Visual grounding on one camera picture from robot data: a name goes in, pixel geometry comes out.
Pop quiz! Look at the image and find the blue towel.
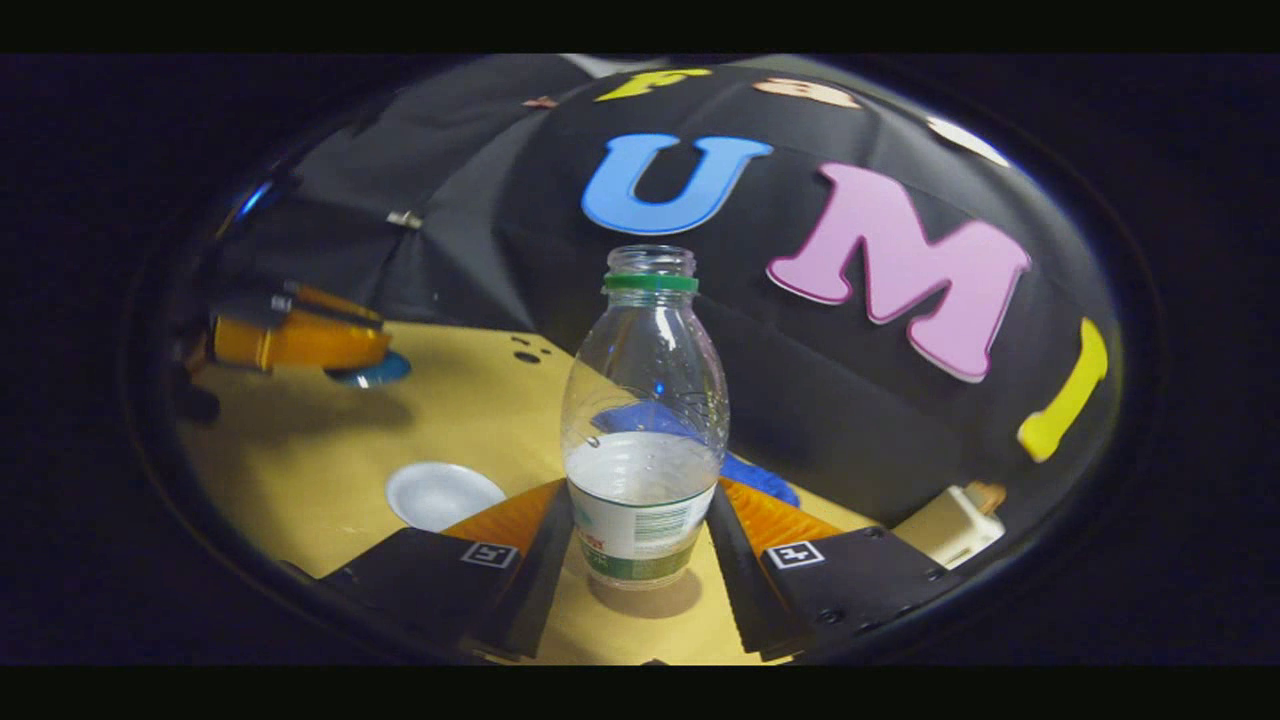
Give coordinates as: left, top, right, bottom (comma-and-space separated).
595, 400, 801, 508

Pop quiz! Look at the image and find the clear plastic water bottle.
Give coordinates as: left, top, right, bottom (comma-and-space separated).
560, 245, 731, 591

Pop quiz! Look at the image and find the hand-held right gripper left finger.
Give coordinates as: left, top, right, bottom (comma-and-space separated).
318, 478, 576, 663

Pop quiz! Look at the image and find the white toaster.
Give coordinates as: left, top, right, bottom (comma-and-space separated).
892, 485, 1006, 571

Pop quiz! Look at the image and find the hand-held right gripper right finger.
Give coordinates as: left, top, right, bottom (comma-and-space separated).
703, 477, 953, 663

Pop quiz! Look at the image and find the black backdrop cloth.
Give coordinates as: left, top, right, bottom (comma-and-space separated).
215, 55, 1126, 531

